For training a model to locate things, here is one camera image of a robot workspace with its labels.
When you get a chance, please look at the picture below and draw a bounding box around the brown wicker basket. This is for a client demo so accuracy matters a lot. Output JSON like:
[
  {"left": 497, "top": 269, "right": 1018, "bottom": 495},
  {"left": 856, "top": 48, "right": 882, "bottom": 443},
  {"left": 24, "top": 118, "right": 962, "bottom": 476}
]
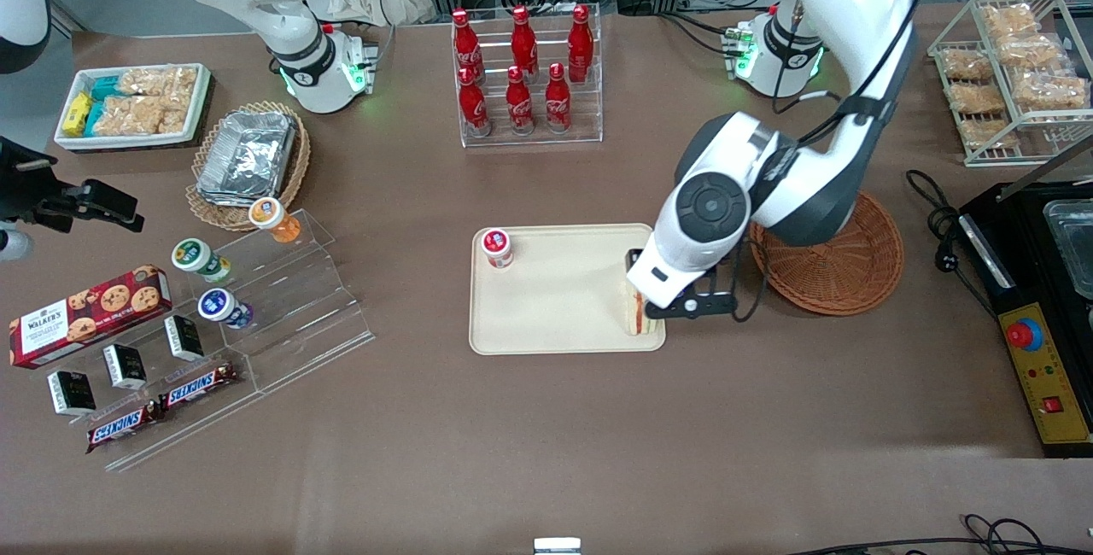
[{"left": 749, "top": 191, "right": 904, "bottom": 317}]

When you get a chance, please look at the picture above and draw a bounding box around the beige plastic tray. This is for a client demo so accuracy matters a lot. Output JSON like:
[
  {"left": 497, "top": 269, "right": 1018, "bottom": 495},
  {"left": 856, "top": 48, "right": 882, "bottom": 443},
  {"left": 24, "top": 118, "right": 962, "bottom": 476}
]
[{"left": 469, "top": 224, "right": 666, "bottom": 356}]

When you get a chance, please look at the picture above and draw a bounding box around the rice cracker pack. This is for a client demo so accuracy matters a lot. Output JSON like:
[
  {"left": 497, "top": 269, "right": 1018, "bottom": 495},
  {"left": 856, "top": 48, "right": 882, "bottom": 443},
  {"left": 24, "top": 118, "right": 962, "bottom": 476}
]
[
  {"left": 96, "top": 96, "right": 190, "bottom": 137},
  {"left": 118, "top": 67, "right": 199, "bottom": 100}
]

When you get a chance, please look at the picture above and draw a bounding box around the Snickers chocolate bar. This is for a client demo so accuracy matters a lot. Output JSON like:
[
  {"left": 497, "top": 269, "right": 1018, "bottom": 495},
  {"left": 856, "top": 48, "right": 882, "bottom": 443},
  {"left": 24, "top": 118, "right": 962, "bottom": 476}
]
[
  {"left": 85, "top": 401, "right": 164, "bottom": 454},
  {"left": 160, "top": 363, "right": 241, "bottom": 412}
]

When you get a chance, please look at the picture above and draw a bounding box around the red Walkers cookie box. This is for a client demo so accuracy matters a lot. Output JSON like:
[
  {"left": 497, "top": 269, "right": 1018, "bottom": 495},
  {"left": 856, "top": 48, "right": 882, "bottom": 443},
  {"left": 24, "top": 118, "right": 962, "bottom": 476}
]
[{"left": 9, "top": 265, "right": 173, "bottom": 370}]

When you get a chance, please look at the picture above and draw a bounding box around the black floor cable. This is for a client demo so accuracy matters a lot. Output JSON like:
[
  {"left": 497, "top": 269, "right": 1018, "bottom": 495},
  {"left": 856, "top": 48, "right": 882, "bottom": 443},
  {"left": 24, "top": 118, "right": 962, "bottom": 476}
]
[{"left": 786, "top": 514, "right": 1093, "bottom": 555}]

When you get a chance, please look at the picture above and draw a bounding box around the orange yogurt cup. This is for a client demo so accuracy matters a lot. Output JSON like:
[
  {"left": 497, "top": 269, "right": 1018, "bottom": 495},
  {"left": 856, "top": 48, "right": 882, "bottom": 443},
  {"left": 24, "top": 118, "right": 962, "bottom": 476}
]
[{"left": 249, "top": 197, "right": 301, "bottom": 244}]

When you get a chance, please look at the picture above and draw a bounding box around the light wicker basket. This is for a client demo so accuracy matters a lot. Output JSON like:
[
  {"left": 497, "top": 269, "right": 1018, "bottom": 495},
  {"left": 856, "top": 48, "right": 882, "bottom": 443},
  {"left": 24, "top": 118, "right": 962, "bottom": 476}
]
[{"left": 186, "top": 101, "right": 311, "bottom": 232}]

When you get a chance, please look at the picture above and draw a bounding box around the yellow snack pack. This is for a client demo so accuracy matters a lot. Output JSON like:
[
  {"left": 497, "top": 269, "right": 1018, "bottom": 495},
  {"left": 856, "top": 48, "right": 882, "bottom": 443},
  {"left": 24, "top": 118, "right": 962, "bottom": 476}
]
[{"left": 63, "top": 92, "right": 94, "bottom": 137}]

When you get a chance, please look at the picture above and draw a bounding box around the blue yogurt cup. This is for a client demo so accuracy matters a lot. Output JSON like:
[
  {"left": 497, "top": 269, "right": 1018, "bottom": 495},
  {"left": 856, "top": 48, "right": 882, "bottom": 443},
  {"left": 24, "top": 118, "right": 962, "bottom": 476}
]
[{"left": 198, "top": 289, "right": 254, "bottom": 330}]

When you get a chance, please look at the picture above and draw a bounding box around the clear plastic container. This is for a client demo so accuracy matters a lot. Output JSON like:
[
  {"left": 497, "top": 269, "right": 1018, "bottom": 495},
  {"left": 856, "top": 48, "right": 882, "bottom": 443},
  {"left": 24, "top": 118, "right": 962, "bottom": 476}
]
[{"left": 1043, "top": 200, "right": 1093, "bottom": 301}]

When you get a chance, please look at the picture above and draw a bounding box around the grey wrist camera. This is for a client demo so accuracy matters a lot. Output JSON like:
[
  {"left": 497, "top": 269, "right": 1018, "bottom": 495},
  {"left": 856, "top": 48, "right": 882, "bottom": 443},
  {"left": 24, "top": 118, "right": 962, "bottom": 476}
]
[
  {"left": 645, "top": 289, "right": 739, "bottom": 321},
  {"left": 0, "top": 229, "right": 36, "bottom": 263}
]

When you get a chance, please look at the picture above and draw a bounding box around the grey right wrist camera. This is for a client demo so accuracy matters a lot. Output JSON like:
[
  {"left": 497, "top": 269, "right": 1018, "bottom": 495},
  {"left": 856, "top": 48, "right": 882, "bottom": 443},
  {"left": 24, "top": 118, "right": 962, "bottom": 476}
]
[{"left": 0, "top": 229, "right": 36, "bottom": 263}]

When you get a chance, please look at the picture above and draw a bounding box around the red cola bottle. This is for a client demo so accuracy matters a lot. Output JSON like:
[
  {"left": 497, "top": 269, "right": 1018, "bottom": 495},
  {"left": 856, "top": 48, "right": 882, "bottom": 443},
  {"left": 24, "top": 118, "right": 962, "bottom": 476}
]
[
  {"left": 545, "top": 62, "right": 572, "bottom": 134},
  {"left": 506, "top": 66, "right": 536, "bottom": 137},
  {"left": 568, "top": 4, "right": 595, "bottom": 85},
  {"left": 511, "top": 6, "right": 540, "bottom": 83},
  {"left": 452, "top": 9, "right": 484, "bottom": 83},
  {"left": 458, "top": 67, "right": 493, "bottom": 139}
]

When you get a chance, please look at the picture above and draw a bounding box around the bagged cracker snack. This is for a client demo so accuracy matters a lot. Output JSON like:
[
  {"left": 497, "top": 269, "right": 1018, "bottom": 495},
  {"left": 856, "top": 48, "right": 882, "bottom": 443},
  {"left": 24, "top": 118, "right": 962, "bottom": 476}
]
[
  {"left": 1012, "top": 73, "right": 1091, "bottom": 112},
  {"left": 939, "top": 49, "right": 997, "bottom": 83},
  {"left": 980, "top": 4, "right": 1041, "bottom": 38},
  {"left": 960, "top": 117, "right": 1019, "bottom": 151},
  {"left": 950, "top": 83, "right": 1007, "bottom": 115},
  {"left": 995, "top": 34, "right": 1066, "bottom": 71}
]

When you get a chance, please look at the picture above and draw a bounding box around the small black box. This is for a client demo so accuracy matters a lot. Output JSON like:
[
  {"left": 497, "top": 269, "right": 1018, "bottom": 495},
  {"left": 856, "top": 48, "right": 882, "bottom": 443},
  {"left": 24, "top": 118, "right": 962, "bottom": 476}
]
[
  {"left": 102, "top": 343, "right": 148, "bottom": 390},
  {"left": 47, "top": 370, "right": 97, "bottom": 417},
  {"left": 164, "top": 314, "right": 205, "bottom": 362}
]

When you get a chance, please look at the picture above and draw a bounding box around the black power cable with plug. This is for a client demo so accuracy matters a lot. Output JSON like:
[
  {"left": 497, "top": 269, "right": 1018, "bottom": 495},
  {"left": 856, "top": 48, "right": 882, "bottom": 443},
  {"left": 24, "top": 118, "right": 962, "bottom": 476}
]
[{"left": 905, "top": 169, "right": 1002, "bottom": 318}]

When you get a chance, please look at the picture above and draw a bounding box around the clear acrylic stepped stand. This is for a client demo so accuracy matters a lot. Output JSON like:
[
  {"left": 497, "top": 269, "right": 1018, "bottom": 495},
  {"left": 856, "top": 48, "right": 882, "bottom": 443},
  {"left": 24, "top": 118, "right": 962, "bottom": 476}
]
[{"left": 102, "top": 209, "right": 375, "bottom": 472}]

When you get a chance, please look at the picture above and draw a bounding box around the triangular sandwich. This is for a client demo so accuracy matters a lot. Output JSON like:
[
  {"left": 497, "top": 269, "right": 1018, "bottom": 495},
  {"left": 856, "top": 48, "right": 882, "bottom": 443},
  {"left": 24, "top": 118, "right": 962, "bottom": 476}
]
[{"left": 625, "top": 285, "right": 666, "bottom": 339}]

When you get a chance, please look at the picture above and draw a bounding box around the green yogurt cup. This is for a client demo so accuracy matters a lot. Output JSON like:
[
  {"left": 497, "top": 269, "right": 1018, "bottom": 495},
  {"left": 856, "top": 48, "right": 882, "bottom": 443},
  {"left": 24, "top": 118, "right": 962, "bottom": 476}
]
[{"left": 172, "top": 238, "right": 232, "bottom": 284}]

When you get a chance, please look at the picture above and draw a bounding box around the white rectangular snack tray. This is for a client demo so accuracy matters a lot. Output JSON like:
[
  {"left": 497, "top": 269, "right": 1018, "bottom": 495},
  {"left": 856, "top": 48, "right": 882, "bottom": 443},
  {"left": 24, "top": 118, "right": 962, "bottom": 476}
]
[{"left": 53, "top": 63, "right": 212, "bottom": 151}]

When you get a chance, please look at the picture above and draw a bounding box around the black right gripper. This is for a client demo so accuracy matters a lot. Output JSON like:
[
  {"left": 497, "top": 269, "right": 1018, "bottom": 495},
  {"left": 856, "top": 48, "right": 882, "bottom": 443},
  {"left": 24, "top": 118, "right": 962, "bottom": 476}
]
[{"left": 0, "top": 138, "right": 144, "bottom": 234}]

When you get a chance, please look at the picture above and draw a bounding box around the silver foil tray stack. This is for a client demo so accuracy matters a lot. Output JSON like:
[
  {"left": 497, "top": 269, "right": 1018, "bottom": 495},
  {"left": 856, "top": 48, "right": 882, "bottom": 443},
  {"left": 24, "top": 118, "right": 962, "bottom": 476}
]
[{"left": 196, "top": 111, "right": 298, "bottom": 207}]

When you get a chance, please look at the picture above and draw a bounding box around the red lid yogurt cup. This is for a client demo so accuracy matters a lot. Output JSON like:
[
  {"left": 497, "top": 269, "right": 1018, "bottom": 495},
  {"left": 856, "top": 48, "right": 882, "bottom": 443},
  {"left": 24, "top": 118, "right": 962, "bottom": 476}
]
[{"left": 482, "top": 229, "right": 514, "bottom": 270}]

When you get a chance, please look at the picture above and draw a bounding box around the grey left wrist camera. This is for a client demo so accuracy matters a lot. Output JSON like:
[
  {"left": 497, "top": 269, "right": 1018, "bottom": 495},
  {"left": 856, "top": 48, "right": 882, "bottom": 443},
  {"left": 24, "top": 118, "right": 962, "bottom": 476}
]
[{"left": 645, "top": 289, "right": 739, "bottom": 321}]

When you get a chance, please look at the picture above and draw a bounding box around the clear acrylic bottle rack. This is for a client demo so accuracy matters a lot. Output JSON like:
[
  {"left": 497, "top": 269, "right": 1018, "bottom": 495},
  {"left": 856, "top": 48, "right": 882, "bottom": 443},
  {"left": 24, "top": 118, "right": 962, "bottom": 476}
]
[{"left": 451, "top": 3, "right": 604, "bottom": 149}]

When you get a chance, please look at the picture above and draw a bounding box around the white wire snack rack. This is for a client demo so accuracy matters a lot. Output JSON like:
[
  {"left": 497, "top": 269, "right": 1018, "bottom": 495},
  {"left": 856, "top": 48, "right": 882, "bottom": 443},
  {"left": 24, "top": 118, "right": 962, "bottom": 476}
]
[{"left": 927, "top": 0, "right": 1093, "bottom": 167}]

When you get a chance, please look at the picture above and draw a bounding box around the black equipment base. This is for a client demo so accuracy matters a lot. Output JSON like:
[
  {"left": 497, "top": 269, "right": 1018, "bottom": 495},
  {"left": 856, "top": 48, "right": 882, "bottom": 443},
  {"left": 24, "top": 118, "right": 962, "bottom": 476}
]
[{"left": 956, "top": 182, "right": 1093, "bottom": 459}]

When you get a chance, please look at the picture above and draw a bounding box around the yellow emergency stop panel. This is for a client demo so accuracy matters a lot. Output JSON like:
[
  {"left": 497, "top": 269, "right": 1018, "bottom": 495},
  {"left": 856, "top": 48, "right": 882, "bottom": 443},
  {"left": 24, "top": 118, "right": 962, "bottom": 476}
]
[{"left": 997, "top": 303, "right": 1093, "bottom": 447}]

